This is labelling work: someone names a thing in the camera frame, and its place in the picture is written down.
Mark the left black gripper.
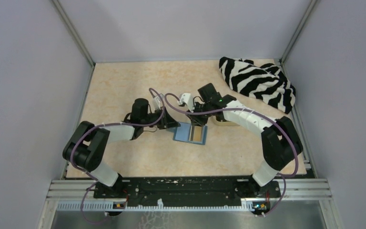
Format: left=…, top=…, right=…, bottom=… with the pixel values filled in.
left=142, top=106, right=181, bottom=130

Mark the gold credit card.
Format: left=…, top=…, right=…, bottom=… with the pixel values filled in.
left=190, top=125, right=203, bottom=142

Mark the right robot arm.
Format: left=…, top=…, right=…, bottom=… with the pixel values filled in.
left=179, top=83, right=304, bottom=197

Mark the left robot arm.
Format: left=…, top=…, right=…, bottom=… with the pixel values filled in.
left=62, top=98, right=180, bottom=198

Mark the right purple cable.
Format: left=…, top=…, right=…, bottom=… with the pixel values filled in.
left=164, top=92, right=300, bottom=217

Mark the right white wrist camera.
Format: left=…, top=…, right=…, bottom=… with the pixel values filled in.
left=178, top=93, right=195, bottom=112

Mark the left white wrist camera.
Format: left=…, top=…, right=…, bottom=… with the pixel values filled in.
left=152, top=94, right=164, bottom=111

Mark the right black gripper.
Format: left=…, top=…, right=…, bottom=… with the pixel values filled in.
left=186, top=101, right=213, bottom=127

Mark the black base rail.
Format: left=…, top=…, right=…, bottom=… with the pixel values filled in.
left=93, top=176, right=281, bottom=207

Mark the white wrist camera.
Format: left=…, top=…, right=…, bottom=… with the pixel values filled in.
left=152, top=94, right=164, bottom=111
left=178, top=93, right=195, bottom=112

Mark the blue leather card holder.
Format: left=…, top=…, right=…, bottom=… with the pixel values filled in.
left=167, top=122, right=208, bottom=145

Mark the white slotted cable duct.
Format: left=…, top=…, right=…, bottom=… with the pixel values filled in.
left=56, top=201, right=255, bottom=212

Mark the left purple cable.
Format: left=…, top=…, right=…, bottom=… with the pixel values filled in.
left=69, top=88, right=166, bottom=226

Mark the zebra striped cloth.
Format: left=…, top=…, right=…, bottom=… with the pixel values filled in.
left=219, top=57, right=296, bottom=114

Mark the purple cable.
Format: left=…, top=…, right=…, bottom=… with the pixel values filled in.
left=69, top=88, right=166, bottom=226
left=164, top=92, right=300, bottom=217

